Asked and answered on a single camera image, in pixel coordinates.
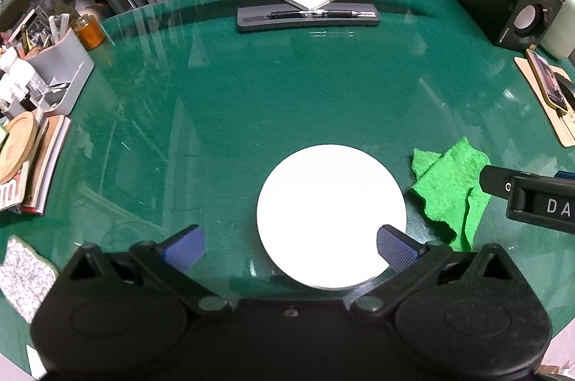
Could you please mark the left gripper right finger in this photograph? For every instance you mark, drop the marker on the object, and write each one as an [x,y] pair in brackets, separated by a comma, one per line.
[398,249]

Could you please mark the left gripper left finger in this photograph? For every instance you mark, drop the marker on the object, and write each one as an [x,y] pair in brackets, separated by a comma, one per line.
[183,249]

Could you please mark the green cleaning cloth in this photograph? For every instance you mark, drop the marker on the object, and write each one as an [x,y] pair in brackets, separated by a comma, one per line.
[448,184]

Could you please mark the white round bowl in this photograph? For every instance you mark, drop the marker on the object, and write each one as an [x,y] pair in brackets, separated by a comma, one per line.
[318,214]

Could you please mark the wooden phone tray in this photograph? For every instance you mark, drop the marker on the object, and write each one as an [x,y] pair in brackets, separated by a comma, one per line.
[563,125]

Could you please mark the smartphone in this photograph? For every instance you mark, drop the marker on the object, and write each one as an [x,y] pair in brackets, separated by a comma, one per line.
[547,82]

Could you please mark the speckled stone coaster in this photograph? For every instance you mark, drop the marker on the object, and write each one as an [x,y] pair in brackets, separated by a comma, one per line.
[26,278]

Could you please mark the white cup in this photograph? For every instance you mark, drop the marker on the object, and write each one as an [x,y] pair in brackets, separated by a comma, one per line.
[559,40]

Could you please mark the stack of books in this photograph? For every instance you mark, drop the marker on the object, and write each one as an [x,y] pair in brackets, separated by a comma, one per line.
[28,190]

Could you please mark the round wooden coaster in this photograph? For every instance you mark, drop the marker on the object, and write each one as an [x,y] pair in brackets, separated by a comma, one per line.
[22,132]

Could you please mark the black desktop speaker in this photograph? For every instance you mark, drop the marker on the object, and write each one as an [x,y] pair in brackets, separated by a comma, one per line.
[526,23]

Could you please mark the grey desk organizer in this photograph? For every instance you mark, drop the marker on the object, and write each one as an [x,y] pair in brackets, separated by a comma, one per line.
[68,63]

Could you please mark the amber glass jar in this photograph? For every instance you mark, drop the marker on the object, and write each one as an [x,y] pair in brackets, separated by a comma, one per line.
[89,31]

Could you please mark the black pen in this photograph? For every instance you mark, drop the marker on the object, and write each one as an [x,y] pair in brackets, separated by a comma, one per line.
[321,13]

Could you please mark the black monitor stand base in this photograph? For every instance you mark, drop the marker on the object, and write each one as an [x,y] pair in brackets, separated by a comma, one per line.
[260,15]

